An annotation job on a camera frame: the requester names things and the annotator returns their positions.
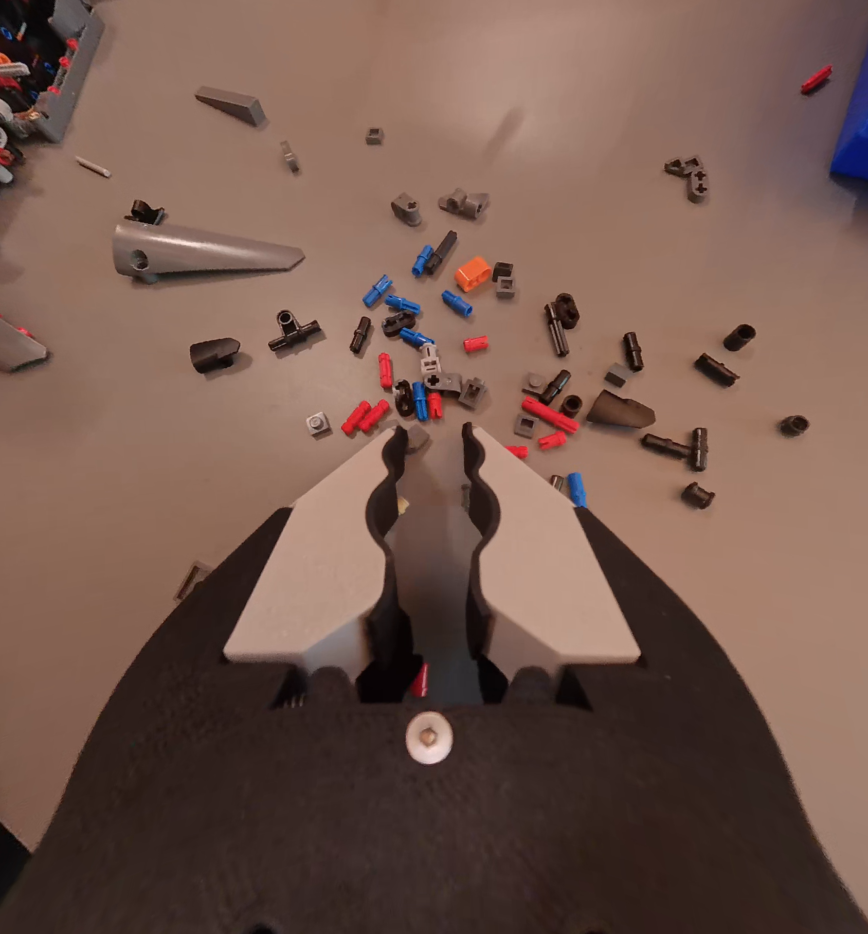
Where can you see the scatter of small lego pieces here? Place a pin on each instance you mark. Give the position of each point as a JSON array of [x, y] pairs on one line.
[[551, 417]]

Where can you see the dark grey angled lego beam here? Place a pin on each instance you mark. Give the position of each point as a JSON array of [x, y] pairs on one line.
[[698, 186]]

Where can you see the grey lego panel red pins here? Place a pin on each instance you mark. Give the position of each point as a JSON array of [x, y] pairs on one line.
[[3, 343]]

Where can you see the black curved lego piece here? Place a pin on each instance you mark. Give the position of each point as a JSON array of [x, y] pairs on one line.
[[211, 355]]

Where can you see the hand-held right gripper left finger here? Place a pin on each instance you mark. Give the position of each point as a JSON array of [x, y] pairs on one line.
[[310, 584]]

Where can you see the lego car model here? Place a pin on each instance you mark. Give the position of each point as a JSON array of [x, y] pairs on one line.
[[76, 80]]

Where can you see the grey wedge lego piece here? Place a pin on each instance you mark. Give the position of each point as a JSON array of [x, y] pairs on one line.
[[229, 104]]

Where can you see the large grey pointed lego panel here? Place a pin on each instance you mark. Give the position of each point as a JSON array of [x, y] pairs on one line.
[[200, 252]]

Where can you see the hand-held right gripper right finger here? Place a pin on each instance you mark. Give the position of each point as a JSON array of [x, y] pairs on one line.
[[551, 584]]

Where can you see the orange lego connector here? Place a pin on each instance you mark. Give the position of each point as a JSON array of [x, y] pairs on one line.
[[472, 274]]

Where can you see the red lego pin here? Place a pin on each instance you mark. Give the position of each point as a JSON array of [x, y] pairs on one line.
[[817, 79], [420, 680]]

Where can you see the black cone lego panel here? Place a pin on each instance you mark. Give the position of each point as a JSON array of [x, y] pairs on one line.
[[616, 410]]

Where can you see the black lego bracket piece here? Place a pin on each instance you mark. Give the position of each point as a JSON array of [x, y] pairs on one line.
[[146, 213]]

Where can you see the grey lego axle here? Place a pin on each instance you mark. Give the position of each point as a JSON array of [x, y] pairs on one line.
[[93, 166]]

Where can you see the small dark lego plate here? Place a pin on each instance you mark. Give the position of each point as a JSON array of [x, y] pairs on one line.
[[186, 584]]

